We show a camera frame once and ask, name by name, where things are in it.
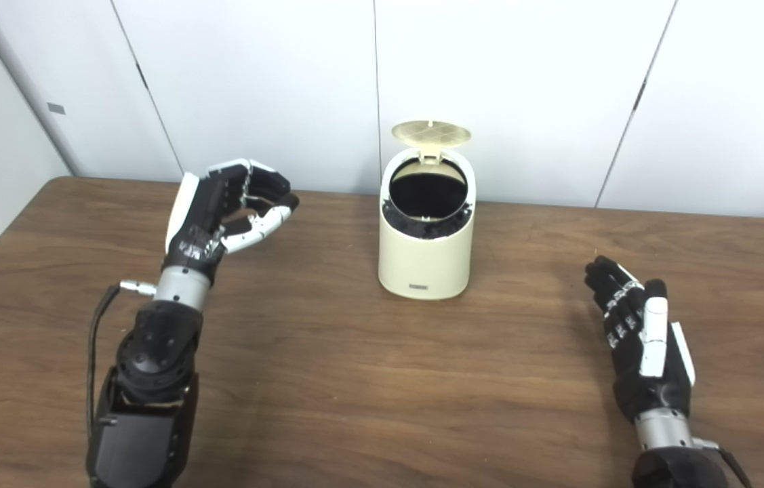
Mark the round cream bin lid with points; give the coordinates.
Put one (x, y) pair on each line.
(430, 133)

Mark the small gray wall label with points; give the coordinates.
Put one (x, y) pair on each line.
(56, 108)

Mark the cream-colored bin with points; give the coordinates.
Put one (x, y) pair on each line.
(426, 264)

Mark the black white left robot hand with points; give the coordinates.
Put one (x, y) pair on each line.
(198, 224)

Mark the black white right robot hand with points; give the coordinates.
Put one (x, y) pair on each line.
(653, 393)

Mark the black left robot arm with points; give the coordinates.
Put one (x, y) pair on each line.
(144, 407)

